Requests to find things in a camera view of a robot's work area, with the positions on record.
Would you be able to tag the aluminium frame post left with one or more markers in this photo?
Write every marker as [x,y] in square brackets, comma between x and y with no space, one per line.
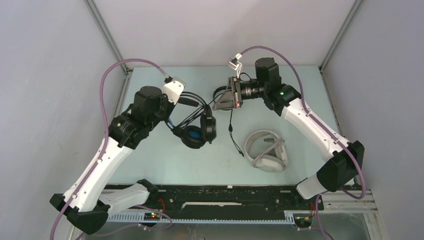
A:
[103,28]

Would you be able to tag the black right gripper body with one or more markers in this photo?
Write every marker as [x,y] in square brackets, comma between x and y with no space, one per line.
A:
[252,90]

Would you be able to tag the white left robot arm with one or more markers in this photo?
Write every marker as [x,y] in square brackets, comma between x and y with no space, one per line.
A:
[84,204]

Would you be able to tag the black and blue headset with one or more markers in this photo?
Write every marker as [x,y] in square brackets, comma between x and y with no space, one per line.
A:
[199,127]

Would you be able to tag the aluminium frame post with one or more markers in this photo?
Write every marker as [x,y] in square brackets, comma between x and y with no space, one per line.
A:
[103,28]
[353,11]

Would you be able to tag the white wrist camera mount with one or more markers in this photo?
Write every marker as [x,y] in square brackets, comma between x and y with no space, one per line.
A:
[173,88]
[235,64]

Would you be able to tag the white gaming headset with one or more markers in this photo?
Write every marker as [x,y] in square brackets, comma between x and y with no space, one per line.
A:
[273,159]

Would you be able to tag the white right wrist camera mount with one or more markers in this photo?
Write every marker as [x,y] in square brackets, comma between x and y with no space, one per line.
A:
[235,64]

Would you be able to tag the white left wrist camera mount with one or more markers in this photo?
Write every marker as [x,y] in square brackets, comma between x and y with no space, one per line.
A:
[173,88]

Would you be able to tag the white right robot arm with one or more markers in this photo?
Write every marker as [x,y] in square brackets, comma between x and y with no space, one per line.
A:
[343,158]

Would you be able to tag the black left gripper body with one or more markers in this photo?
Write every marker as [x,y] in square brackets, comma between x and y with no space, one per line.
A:
[166,108]

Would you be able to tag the small black on-ear headphones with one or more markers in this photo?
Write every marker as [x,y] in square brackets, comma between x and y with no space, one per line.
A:
[218,91]

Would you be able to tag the aluminium frame post right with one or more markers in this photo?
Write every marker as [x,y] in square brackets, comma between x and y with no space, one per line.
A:
[353,11]

